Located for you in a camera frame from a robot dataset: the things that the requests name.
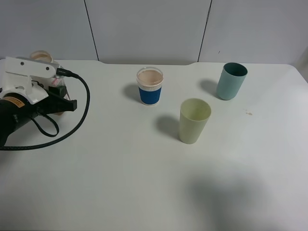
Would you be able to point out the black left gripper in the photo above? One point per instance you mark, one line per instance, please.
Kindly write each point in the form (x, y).
(16, 111)

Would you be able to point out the clear plastic drink bottle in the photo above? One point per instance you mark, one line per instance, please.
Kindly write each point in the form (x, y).
(46, 82)

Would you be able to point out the pale green plastic cup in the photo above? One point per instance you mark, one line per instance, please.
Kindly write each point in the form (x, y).
(194, 114)

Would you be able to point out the blue sleeved paper cup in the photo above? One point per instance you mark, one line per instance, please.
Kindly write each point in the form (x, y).
(150, 80)

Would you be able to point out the teal plastic cup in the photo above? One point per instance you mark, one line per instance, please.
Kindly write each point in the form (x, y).
(231, 79)

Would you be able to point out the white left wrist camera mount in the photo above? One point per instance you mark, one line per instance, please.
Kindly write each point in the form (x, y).
(17, 74)

